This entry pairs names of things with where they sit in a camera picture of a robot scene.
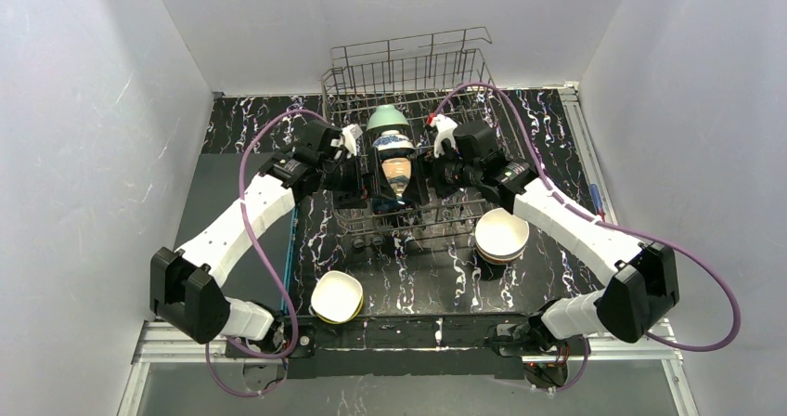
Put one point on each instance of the orange striped bowl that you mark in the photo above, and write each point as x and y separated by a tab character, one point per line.
500	237

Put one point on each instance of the blue floral bowl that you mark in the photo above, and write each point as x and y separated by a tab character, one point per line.
393	141

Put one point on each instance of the cream white round bowl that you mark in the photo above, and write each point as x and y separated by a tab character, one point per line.
397	170

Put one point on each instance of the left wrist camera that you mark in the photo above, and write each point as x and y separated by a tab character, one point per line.
348	145

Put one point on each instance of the grey wire dish rack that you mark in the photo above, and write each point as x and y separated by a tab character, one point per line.
415	73

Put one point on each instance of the grey mat blue edge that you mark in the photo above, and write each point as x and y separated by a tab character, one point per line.
238	222

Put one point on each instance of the white square bowl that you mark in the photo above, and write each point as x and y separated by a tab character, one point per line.
336	295

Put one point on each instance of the tan interior dark bowl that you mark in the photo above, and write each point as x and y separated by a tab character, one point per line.
396	201

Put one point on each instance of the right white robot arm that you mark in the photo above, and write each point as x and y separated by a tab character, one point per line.
639	279

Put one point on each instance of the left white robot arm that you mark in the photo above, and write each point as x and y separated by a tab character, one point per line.
185	287

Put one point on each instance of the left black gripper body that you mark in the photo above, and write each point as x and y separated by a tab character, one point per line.
361	175

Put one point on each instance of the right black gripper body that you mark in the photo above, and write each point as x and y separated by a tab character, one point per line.
436	175

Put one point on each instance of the yellow rimmed bowl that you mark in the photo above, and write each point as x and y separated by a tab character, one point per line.
340	321

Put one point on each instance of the green celadon bowl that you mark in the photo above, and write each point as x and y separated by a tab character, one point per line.
386	117

